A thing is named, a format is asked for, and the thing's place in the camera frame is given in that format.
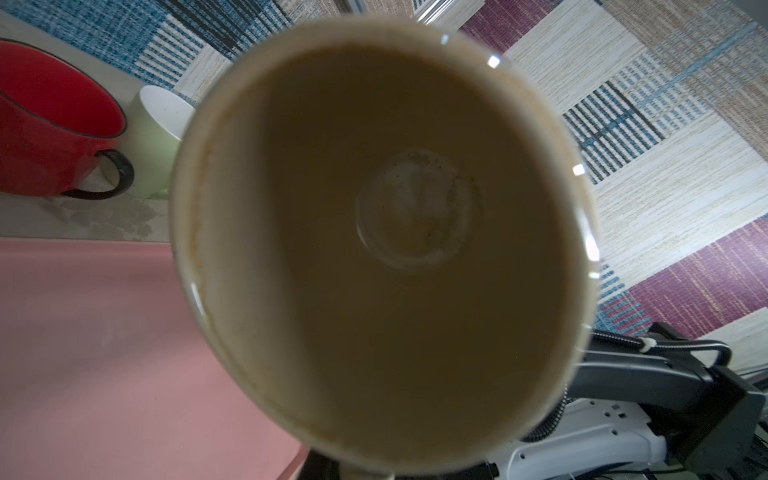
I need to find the cream ceramic teapot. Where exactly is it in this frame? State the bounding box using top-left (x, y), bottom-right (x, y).
top-left (169, 15), bottom-right (601, 475)

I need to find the light green mug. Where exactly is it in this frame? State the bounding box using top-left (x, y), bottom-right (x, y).
top-left (116, 85), bottom-right (195, 200)

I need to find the red mug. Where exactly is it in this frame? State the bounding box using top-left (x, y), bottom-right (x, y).
top-left (1, 39), bottom-right (135, 200)

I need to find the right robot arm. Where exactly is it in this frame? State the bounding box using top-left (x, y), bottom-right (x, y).
top-left (485, 323), bottom-right (767, 479)

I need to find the pink plastic tray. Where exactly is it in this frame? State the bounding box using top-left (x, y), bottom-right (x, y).
top-left (1, 239), bottom-right (307, 479)

